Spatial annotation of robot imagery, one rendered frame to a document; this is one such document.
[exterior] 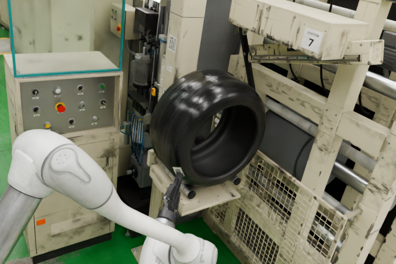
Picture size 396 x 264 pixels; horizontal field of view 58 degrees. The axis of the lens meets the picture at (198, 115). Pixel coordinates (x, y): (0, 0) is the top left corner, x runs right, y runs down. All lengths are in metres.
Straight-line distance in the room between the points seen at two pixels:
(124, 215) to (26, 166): 0.32
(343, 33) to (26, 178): 1.21
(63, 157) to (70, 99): 1.15
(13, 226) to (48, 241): 1.43
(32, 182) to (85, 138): 1.12
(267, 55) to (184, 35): 0.42
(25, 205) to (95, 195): 0.21
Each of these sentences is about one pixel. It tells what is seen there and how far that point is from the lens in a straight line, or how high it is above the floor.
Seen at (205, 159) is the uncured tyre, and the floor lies 0.92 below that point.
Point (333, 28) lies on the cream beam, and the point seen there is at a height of 1.76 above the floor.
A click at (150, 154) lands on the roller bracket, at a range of 1.94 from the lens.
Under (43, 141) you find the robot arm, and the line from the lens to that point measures 1.08.
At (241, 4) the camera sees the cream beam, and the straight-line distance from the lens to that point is 1.81.
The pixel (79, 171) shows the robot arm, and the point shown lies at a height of 1.43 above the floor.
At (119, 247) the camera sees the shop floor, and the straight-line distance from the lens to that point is 2.73.
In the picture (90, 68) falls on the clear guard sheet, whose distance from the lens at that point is 2.03.
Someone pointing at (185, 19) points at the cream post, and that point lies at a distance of 1.76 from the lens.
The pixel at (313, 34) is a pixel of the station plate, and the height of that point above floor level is 1.72.
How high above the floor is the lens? 1.98
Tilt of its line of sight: 25 degrees down
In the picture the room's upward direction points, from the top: 9 degrees clockwise
